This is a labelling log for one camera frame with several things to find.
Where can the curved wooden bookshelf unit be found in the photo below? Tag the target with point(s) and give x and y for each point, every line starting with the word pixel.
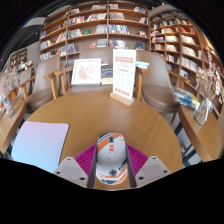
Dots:
pixel 180 43

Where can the dark cover book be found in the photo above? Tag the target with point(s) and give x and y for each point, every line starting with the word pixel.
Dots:
pixel 107 73

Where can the stack of blue books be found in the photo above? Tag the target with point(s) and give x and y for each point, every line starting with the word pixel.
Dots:
pixel 186 97

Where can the pastel blue pink mouse pad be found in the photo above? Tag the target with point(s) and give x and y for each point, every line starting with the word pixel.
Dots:
pixel 40 143

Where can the distant wooden bookshelf unit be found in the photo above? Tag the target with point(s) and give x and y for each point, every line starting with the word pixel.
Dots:
pixel 18 58

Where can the white ceiling air vent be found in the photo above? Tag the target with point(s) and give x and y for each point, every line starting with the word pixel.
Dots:
pixel 33 21

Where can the white orange sign wooden base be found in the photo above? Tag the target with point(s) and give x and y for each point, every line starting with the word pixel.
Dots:
pixel 124 73

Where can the white orange patterned computer mouse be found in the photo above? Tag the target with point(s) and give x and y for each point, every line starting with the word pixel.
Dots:
pixel 111 156

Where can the glass vase beige dried flowers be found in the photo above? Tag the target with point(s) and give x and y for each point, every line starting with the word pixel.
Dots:
pixel 203 113

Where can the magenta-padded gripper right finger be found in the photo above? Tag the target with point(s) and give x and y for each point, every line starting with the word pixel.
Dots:
pixel 138 161

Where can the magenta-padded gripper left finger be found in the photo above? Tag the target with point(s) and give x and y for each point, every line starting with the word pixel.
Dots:
pixel 83 161

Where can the brown leather wooden armchair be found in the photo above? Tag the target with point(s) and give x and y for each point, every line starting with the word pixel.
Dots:
pixel 156 90
pixel 96 53
pixel 41 86

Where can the white framed red print picture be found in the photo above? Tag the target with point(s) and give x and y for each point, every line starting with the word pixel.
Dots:
pixel 86 71

